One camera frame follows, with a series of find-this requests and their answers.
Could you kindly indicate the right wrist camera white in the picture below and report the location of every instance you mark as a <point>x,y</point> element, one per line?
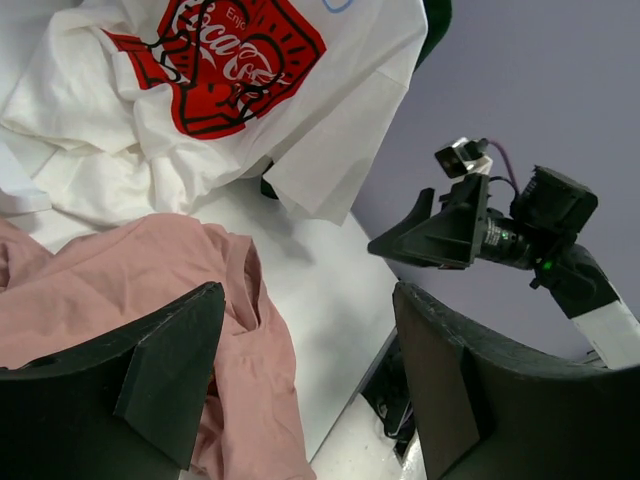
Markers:
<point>464,156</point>

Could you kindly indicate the pink t shirt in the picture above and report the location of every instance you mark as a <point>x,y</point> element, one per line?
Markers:
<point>250,426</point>

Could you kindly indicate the white Coca-Cola t shirt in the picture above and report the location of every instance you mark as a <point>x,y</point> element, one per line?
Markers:
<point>152,105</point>

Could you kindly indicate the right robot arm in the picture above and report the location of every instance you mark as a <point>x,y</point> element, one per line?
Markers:
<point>588,299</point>

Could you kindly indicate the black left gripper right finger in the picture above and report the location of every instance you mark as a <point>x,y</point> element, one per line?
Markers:
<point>489,407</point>

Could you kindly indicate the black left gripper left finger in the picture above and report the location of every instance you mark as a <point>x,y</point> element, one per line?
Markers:
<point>124,405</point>

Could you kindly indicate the dark green t shirt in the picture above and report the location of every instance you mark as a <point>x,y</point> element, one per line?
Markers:
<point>439,16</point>

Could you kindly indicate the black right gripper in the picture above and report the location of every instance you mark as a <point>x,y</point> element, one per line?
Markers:
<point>453,230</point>

